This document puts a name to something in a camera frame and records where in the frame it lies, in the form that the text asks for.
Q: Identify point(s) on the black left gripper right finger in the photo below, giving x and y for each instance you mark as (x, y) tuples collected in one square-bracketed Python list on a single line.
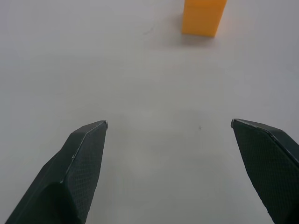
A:
[(271, 163)]

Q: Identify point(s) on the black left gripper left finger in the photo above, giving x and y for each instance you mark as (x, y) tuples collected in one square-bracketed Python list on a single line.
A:
[(70, 177)]

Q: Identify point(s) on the yellow rectangular block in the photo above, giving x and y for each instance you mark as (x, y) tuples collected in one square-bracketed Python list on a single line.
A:
[(202, 16)]

